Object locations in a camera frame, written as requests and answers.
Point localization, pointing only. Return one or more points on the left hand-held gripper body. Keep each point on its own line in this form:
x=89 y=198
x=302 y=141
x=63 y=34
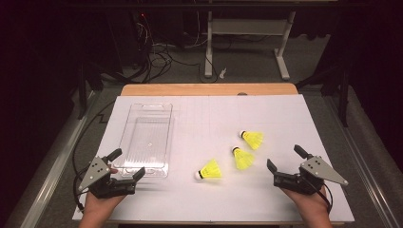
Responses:
x=95 y=173

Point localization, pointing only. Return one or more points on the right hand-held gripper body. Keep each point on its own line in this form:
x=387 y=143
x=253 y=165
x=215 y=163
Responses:
x=316 y=169

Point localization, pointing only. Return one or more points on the yellow shuttlecock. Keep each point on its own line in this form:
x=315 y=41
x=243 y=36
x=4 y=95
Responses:
x=243 y=159
x=210 y=170
x=253 y=139

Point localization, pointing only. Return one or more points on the clear plastic tray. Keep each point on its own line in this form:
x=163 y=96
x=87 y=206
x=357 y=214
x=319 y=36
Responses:
x=145 y=139

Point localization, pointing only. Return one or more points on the person's left hand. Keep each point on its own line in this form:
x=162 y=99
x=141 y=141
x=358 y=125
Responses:
x=98 y=205

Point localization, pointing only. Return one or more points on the person's right hand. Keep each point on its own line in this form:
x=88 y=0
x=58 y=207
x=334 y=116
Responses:
x=312 y=205

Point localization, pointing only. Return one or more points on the black metal stand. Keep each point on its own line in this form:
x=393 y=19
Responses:
x=343 y=101
x=83 y=91

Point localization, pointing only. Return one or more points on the white table mat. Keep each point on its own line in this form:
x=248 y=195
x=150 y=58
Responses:
x=215 y=117

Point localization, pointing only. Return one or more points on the wooden table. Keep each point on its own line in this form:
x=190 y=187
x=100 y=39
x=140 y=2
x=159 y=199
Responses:
x=190 y=89

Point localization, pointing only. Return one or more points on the small white floor object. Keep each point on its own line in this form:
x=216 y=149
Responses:
x=223 y=73

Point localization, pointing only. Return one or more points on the black computer tower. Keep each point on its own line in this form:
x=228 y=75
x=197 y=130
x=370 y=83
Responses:
x=130 y=38

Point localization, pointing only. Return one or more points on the white metal stand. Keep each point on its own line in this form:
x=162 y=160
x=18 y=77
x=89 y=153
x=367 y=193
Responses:
x=247 y=27

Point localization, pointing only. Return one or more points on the silver aluminium rail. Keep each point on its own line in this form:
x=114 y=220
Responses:
x=365 y=171
x=53 y=171

